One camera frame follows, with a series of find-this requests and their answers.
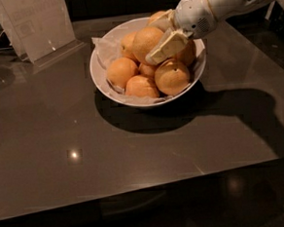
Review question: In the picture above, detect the clear acrylic sign holder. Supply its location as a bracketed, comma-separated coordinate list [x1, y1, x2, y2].
[0, 0, 83, 67]

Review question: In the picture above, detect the small hidden middle orange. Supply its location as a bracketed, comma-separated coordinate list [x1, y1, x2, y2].
[139, 62, 157, 78]

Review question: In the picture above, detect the large orange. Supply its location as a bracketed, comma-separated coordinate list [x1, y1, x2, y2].
[131, 26, 163, 64]

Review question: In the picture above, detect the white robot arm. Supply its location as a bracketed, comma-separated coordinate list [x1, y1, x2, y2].
[146, 0, 284, 65]

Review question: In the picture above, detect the white paper bowl liner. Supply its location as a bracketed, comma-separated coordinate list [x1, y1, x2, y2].
[90, 18, 210, 109]

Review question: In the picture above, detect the back left orange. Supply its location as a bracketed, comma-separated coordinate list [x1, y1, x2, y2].
[120, 32, 137, 62]

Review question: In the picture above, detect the front left orange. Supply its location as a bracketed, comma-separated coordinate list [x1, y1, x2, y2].
[124, 74, 160, 98]

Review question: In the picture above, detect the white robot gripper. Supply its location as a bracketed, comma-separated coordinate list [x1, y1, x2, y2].
[145, 0, 218, 65]

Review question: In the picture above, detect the front right orange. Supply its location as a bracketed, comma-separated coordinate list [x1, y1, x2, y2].
[154, 58, 191, 95]

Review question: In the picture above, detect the top back orange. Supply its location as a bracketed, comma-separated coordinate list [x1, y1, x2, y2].
[147, 11, 165, 25]

